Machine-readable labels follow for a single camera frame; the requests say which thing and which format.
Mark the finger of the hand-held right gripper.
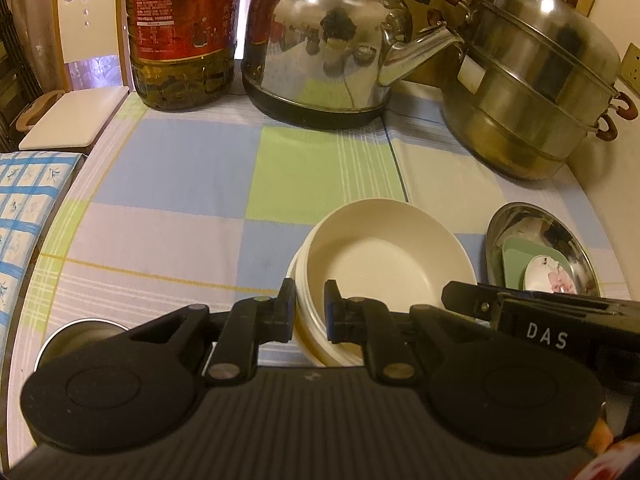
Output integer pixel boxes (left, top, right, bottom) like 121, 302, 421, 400
441, 281, 503, 322

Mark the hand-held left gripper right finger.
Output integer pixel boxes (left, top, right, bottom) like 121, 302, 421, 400
324, 280, 501, 387

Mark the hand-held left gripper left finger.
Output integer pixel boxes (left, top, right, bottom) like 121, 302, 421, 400
120, 277, 297, 387

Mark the cream plastic bowl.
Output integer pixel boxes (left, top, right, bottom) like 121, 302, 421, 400
286, 250, 367, 367

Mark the white ceramic bowl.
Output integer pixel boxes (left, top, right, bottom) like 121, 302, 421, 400
304, 198, 478, 356

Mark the large stainless steel basin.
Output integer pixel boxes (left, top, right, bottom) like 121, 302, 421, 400
485, 202, 604, 299

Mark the small steel bowl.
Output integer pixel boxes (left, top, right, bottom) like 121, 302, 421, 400
37, 320, 133, 372

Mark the checked tablecloth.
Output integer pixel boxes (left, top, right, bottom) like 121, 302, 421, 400
10, 90, 631, 461

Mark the steel steamer pot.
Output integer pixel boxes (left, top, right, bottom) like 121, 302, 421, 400
432, 0, 640, 182

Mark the steel kettle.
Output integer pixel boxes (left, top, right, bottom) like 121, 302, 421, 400
241, 0, 466, 131

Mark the blue patterned white cloth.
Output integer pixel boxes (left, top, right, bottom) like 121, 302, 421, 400
0, 151, 84, 333

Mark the white chair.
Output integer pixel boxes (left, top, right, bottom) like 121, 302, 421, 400
19, 0, 132, 154

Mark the cooking oil bottle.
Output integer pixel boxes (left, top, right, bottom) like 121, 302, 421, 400
124, 0, 246, 112

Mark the black metal rack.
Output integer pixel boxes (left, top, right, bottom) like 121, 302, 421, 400
0, 0, 23, 138

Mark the beige wall socket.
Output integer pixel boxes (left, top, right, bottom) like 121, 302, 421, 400
620, 42, 640, 82

